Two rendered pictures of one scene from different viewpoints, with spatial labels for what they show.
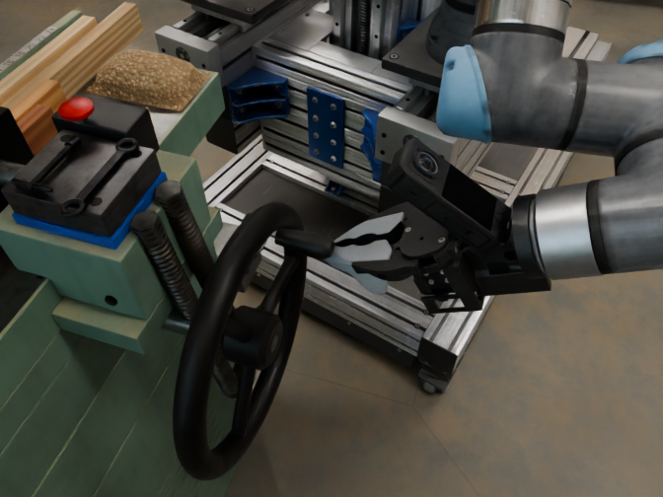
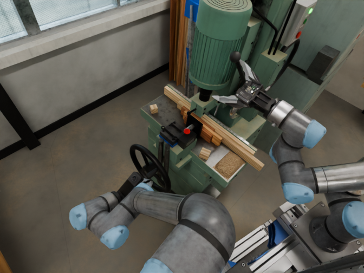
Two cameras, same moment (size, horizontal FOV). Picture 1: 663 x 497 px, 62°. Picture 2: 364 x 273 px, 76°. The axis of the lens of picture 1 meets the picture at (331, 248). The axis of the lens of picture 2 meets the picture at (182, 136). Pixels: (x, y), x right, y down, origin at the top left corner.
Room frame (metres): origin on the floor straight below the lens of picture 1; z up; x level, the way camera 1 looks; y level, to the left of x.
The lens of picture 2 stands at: (0.61, -0.40, 1.82)
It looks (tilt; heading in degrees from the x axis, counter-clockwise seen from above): 52 degrees down; 109
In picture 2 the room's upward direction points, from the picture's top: 9 degrees clockwise
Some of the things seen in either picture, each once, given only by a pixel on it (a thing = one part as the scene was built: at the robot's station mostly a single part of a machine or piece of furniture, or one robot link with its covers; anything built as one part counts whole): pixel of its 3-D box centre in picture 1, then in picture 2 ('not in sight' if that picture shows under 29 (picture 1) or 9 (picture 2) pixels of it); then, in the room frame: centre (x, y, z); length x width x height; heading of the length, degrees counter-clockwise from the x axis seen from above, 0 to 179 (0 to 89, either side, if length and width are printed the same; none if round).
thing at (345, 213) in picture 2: not in sight; (351, 220); (1.14, 0.19, 0.98); 0.13 x 0.12 x 0.14; 112
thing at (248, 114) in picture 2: not in sight; (249, 106); (0.62, 0.54, 1.02); 0.09 x 0.07 x 0.12; 162
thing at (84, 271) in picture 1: (111, 222); (175, 143); (0.38, 0.22, 0.91); 0.15 x 0.14 x 0.09; 162
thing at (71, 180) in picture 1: (93, 163); (177, 134); (0.38, 0.21, 0.99); 0.13 x 0.11 x 0.06; 162
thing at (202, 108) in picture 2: not in sight; (205, 103); (0.42, 0.43, 1.03); 0.14 x 0.07 x 0.09; 72
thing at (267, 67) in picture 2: not in sight; (267, 69); (0.62, 0.57, 1.23); 0.09 x 0.08 x 0.15; 72
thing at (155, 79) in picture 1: (145, 70); (229, 162); (0.64, 0.24, 0.92); 0.14 x 0.09 x 0.04; 72
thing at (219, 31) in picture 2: not in sight; (216, 44); (0.41, 0.41, 1.35); 0.18 x 0.18 x 0.31
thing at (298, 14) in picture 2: not in sight; (295, 21); (0.64, 0.67, 1.40); 0.10 x 0.06 x 0.16; 72
